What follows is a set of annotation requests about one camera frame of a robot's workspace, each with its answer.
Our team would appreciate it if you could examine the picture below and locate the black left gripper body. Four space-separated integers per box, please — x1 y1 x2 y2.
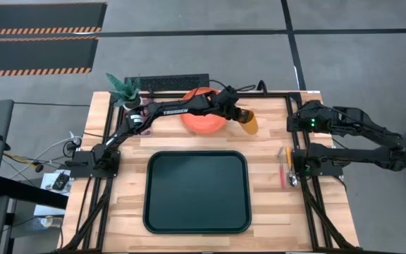
216 85 242 120

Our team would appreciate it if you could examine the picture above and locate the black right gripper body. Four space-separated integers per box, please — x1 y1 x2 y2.
289 99 331 134

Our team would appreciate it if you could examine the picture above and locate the yellow plastic cup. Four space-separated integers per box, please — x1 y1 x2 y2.
238 109 259 136

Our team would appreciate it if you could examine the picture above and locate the orange bowl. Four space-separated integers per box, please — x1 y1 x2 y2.
180 87 229 135

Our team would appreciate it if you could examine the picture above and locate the fork with pink handle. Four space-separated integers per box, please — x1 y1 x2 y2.
276 146 286 190

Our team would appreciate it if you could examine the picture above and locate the dark green rectangular tray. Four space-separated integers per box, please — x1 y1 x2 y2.
142 150 252 235

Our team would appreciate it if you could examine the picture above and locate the black perforated floor grille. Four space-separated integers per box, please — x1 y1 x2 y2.
124 73 211 93

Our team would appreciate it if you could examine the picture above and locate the green potted plant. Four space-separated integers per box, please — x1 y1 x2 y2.
105 72 144 111

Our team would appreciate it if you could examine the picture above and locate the small black electronic device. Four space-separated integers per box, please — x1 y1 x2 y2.
51 171 70 192

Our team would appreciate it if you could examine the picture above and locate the black mat with hazard stripes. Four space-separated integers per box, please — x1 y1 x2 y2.
0 35 100 78
0 1 108 36

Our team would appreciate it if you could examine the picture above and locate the white paper sheet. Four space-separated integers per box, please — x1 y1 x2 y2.
32 169 73 217

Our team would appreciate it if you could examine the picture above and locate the black cable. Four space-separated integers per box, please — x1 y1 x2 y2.
192 79 269 97

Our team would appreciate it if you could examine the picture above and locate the black aluminium table frame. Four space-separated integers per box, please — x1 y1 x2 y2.
59 90 363 253

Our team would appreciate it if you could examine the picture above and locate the spoon with orange handle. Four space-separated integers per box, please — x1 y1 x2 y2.
285 146 298 188

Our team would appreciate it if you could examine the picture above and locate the white cable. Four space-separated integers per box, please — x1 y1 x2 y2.
11 131 83 179

